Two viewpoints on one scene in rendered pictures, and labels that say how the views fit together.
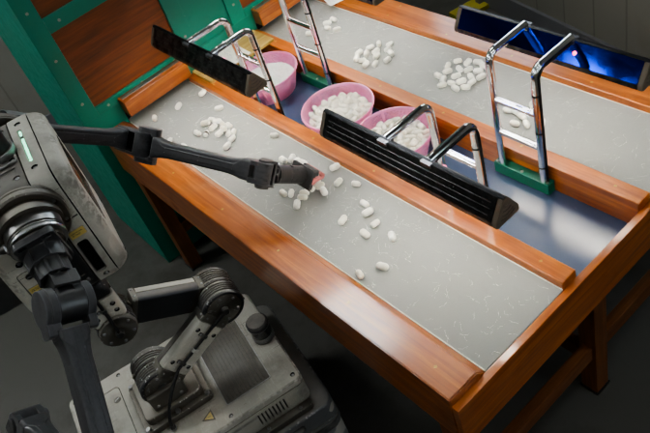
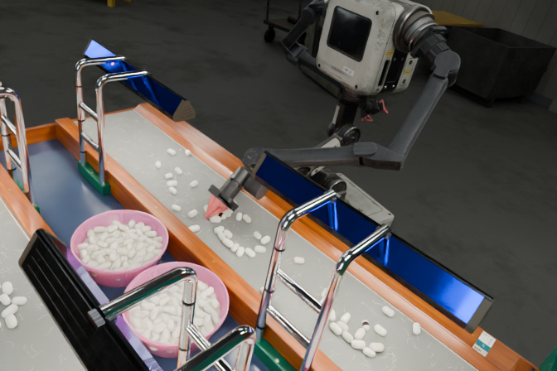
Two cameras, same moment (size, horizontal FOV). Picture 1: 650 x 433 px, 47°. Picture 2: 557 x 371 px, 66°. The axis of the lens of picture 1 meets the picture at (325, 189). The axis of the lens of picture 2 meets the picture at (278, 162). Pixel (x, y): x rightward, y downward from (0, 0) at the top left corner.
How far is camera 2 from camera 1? 297 cm
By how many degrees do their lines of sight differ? 105
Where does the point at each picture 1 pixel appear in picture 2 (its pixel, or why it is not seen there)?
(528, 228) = (54, 171)
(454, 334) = (141, 122)
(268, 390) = not seen: hidden behind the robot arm
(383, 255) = (168, 160)
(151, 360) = (331, 175)
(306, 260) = (225, 162)
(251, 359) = not seen: hidden behind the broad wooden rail
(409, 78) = (53, 339)
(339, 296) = (202, 142)
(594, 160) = not seen: outside the picture
